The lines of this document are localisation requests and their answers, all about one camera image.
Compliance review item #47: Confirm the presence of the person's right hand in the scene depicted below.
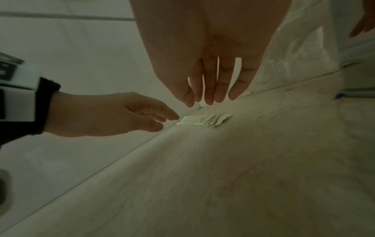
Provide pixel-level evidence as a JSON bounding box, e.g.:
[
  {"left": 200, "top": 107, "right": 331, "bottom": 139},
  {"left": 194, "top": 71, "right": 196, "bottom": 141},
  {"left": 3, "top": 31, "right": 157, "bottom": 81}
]
[{"left": 130, "top": 0, "right": 291, "bottom": 108}]

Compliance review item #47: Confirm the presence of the clear plastic sheet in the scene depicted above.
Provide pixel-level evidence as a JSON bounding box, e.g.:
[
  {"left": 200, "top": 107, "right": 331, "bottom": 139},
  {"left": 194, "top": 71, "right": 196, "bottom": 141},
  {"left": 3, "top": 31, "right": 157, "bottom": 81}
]
[{"left": 252, "top": 22, "right": 342, "bottom": 96}]

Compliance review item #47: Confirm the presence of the white printed paper slip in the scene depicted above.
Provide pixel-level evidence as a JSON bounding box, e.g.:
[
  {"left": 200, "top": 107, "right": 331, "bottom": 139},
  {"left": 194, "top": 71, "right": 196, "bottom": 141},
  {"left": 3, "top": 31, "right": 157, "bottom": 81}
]
[{"left": 175, "top": 112, "right": 234, "bottom": 128}]

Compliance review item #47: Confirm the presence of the person's left hand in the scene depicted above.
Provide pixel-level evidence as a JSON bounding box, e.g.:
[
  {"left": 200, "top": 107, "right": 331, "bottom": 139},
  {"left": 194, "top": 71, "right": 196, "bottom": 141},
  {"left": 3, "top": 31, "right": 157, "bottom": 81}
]
[{"left": 44, "top": 91, "right": 180, "bottom": 139}]

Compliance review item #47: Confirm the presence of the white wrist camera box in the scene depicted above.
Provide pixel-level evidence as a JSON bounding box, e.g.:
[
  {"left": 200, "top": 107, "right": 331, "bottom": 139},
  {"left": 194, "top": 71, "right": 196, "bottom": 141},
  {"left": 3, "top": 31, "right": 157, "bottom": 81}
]
[{"left": 0, "top": 52, "right": 42, "bottom": 123}]

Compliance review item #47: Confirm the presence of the black wrist strap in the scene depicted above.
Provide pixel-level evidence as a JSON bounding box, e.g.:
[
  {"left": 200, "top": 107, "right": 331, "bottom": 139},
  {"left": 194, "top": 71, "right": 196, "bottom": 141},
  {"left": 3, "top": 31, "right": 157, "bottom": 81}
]
[{"left": 0, "top": 77, "right": 61, "bottom": 147}]

